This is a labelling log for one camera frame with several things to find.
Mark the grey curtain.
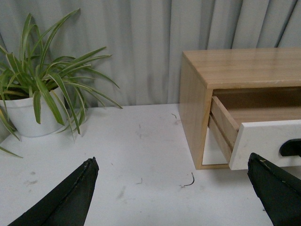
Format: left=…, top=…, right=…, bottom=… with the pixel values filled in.
left=0, top=0, right=301, bottom=106

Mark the light wooden cabinet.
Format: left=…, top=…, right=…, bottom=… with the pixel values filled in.
left=179, top=48, right=301, bottom=170

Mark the white plant pot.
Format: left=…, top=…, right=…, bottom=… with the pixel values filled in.
left=0, top=88, right=67, bottom=137

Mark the black drawer handle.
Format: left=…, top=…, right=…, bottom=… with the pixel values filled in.
left=279, top=138, right=301, bottom=157

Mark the green spider plant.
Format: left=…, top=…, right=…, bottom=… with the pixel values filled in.
left=0, top=8, right=123, bottom=159

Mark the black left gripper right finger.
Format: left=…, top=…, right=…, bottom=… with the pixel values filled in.
left=247, top=153, right=301, bottom=226

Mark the white front wooden drawer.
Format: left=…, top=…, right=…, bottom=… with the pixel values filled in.
left=207, top=95, right=301, bottom=170

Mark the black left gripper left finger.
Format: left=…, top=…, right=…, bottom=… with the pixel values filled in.
left=10, top=157, right=99, bottom=226

